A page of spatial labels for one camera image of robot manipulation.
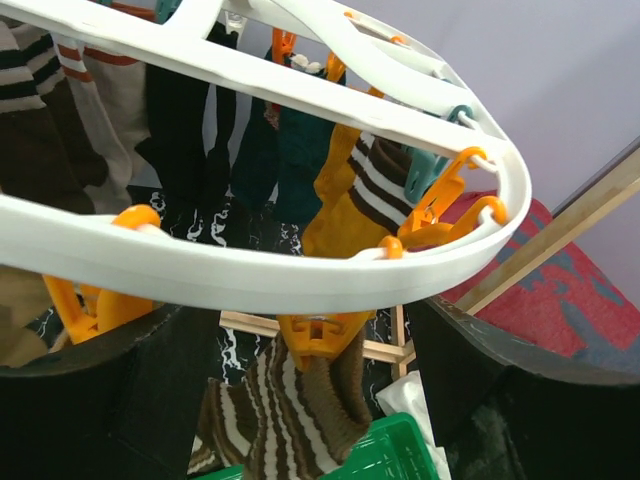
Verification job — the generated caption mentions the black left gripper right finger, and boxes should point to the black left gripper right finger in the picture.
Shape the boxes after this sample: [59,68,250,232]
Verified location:
[405,297,639,479]

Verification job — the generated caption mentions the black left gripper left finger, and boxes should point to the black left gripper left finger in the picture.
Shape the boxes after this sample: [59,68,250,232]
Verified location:
[1,305,220,479]

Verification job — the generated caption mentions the brown white striped sock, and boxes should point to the brown white striped sock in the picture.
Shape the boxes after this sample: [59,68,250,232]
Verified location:
[187,333,372,479]

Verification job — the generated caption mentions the orange clip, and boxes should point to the orange clip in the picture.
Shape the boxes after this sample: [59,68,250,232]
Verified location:
[277,310,375,372]

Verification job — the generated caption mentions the teal clip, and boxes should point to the teal clip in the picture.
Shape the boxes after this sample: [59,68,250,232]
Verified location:
[399,103,476,205]

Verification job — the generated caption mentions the dark brown sock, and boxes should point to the dark brown sock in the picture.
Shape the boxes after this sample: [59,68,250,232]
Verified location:
[1,17,108,214]

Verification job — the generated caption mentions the white round clip hanger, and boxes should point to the white round clip hanger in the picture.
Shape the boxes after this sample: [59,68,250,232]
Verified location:
[1,1,531,314]

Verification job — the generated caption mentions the tan brown sock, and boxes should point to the tan brown sock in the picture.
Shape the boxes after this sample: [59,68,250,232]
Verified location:
[1,266,51,367]

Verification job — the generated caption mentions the yellow socks with striped cuffs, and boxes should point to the yellow socks with striped cuffs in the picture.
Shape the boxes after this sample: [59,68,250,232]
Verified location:
[301,125,414,259]

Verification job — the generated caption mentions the white crumpled cloth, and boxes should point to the white crumpled cloth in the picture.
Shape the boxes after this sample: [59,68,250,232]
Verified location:
[375,371,452,480]

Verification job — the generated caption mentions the green plastic tray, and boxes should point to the green plastic tray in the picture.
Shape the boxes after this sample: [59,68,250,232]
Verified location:
[191,411,442,480]

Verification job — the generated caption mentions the red pillow with blue pattern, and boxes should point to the red pillow with blue pattern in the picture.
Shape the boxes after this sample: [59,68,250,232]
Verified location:
[439,191,640,376]

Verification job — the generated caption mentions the grey sock with orange stripes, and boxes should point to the grey sock with orange stripes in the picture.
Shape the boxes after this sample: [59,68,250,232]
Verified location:
[52,34,150,214]

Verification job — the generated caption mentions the wooden clothes rack frame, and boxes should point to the wooden clothes rack frame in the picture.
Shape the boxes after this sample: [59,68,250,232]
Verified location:
[218,134,640,383]

